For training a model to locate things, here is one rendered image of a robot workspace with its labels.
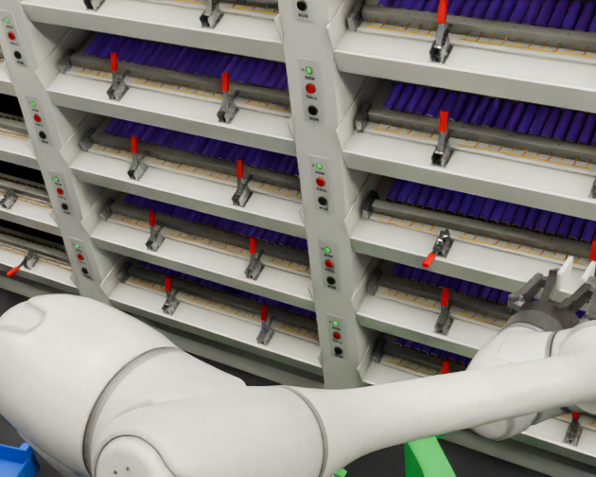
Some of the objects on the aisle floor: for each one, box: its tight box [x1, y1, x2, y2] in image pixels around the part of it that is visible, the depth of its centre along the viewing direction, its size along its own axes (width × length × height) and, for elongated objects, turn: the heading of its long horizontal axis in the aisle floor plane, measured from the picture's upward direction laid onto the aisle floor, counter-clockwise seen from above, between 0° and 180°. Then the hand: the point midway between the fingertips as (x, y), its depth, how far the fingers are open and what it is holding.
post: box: [278, 0, 376, 390], centre depth 165 cm, size 20×9×176 cm, turn 158°
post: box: [0, 0, 131, 315], centre depth 196 cm, size 20×9×176 cm, turn 158°
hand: (575, 275), depth 145 cm, fingers open, 3 cm apart
